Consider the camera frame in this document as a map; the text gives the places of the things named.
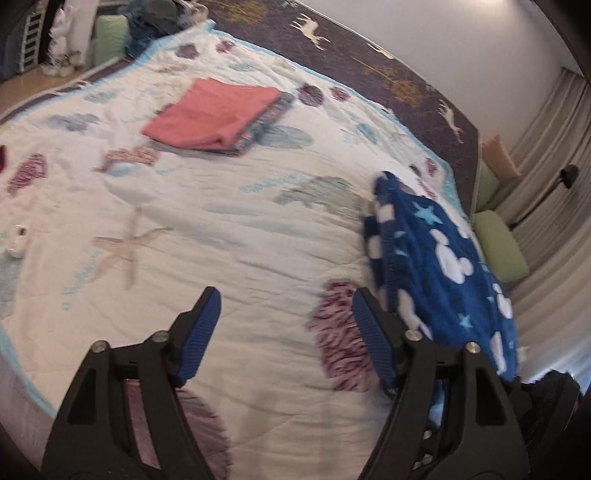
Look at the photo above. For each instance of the green pillow upper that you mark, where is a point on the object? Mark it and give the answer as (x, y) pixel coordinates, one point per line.
(502, 253)

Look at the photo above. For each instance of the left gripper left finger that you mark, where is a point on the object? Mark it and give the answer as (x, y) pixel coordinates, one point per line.
(92, 435)

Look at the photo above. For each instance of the folded pink cloth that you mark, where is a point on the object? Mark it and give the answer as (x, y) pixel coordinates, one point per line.
(210, 115)

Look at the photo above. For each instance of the pile of dark clothes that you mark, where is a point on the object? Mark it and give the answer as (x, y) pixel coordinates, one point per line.
(149, 20)

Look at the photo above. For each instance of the green pillow lower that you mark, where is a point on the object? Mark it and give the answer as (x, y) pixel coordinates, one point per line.
(488, 184)

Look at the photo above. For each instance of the folded patterned cloth underneath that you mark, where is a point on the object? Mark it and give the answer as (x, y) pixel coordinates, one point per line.
(242, 141)

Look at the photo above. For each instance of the green pillow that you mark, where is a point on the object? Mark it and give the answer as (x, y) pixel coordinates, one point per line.
(488, 184)
(502, 253)

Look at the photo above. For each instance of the small white device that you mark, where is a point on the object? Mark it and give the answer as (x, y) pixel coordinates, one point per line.
(18, 241)

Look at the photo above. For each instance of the dark deer print mattress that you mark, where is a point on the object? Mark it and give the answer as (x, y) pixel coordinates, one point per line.
(295, 36)

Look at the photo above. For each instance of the blue fleece star garment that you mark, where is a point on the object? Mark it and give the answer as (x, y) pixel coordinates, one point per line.
(429, 271)

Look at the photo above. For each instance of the black tripod stand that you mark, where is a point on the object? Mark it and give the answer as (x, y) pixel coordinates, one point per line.
(566, 178)

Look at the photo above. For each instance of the beige curtain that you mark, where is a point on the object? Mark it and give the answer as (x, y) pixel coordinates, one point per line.
(552, 304)

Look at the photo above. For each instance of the white seashell print quilt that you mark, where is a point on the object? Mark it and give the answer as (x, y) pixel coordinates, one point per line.
(125, 234)

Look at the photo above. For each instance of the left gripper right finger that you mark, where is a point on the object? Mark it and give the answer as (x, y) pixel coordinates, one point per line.
(451, 417)

